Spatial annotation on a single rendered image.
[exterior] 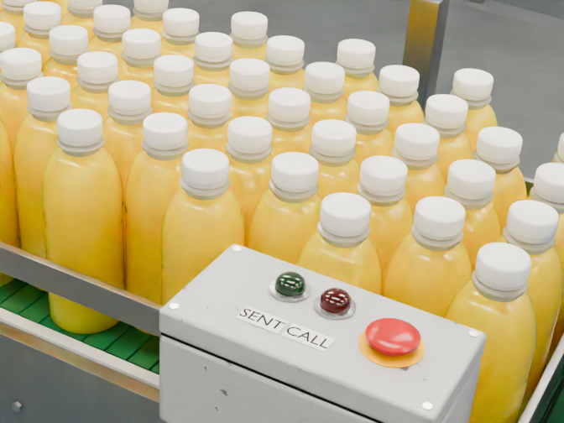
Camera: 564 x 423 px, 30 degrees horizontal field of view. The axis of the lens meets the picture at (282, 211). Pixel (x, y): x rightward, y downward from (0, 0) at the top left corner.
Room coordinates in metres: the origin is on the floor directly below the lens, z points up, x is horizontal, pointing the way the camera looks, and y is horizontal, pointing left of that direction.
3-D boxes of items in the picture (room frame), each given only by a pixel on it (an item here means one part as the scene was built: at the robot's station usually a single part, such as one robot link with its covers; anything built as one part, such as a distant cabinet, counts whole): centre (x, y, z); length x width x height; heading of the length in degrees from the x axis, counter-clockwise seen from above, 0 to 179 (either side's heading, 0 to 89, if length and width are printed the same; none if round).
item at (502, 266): (0.64, -0.16, 1.10); 0.04 x 0.04 x 0.02
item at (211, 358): (0.57, -0.03, 1.05); 0.20 x 0.10 x 0.10; 64
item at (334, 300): (0.58, -0.04, 1.11); 0.02 x 0.02 x 0.01
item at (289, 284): (0.60, -0.01, 1.11); 0.02 x 0.02 x 0.01
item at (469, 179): (0.77, -0.16, 1.10); 0.04 x 0.04 x 0.02
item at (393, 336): (0.54, -0.08, 1.11); 0.04 x 0.04 x 0.01
